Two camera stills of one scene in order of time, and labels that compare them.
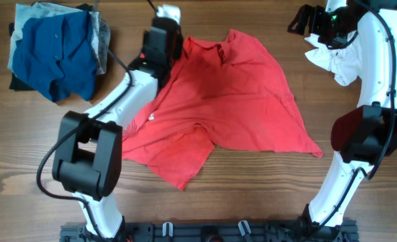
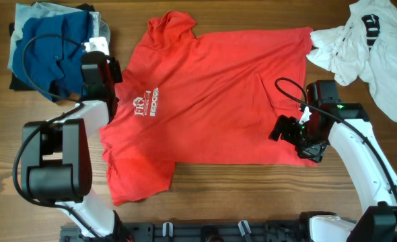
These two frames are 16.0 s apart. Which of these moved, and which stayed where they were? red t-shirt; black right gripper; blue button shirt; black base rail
Moved: black right gripper; red t-shirt
Stayed: blue button shirt; black base rail
